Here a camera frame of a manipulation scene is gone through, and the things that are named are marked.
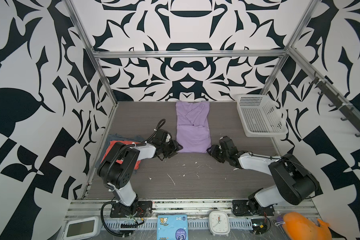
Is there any black hook rail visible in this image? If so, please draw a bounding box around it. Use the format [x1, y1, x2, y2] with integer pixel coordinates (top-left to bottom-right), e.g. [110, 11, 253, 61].
[310, 71, 360, 138]

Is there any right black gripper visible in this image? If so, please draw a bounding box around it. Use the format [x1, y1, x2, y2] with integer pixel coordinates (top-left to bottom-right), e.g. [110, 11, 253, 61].
[205, 144, 230, 163]

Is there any white square clock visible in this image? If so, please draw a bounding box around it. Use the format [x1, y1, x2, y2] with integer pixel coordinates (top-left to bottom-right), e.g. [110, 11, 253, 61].
[208, 211, 231, 236]

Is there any aluminium frame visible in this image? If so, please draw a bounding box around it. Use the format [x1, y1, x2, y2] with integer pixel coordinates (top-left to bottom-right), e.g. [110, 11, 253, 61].
[62, 0, 360, 199]

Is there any white plastic basket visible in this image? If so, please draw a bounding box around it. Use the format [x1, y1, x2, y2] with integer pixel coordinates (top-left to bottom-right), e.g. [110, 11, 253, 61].
[236, 94, 288, 138]

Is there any grey folded t-shirt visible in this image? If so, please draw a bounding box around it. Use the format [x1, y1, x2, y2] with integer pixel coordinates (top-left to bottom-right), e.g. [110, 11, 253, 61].
[106, 134, 145, 144]

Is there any small green circuit board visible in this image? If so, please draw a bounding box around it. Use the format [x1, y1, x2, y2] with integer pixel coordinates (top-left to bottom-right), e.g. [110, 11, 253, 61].
[251, 218, 272, 236]

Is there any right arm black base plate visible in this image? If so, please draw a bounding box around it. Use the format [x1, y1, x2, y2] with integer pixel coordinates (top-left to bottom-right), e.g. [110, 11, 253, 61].
[232, 199, 275, 217]

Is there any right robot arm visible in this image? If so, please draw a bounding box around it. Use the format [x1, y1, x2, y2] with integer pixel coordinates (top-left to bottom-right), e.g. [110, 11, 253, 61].
[207, 136, 321, 216]

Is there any blue tissue pack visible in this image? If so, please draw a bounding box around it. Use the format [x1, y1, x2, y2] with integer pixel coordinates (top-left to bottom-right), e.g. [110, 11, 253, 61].
[157, 215, 189, 240]

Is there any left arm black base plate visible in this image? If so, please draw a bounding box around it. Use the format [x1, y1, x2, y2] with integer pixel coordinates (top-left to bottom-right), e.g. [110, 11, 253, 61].
[110, 201, 153, 218]

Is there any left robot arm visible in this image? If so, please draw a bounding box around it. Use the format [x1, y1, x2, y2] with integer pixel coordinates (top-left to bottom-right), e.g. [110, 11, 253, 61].
[97, 129, 183, 215]

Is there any red folded t-shirt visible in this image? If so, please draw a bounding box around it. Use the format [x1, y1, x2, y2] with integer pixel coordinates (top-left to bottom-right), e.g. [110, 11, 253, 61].
[101, 140, 142, 170]

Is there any purple t-shirt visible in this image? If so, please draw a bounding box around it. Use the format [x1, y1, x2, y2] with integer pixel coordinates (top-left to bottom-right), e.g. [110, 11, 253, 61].
[176, 101, 211, 153]

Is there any white digital display device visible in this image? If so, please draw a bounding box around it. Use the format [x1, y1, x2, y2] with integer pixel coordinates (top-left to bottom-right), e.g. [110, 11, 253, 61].
[63, 217, 102, 240]

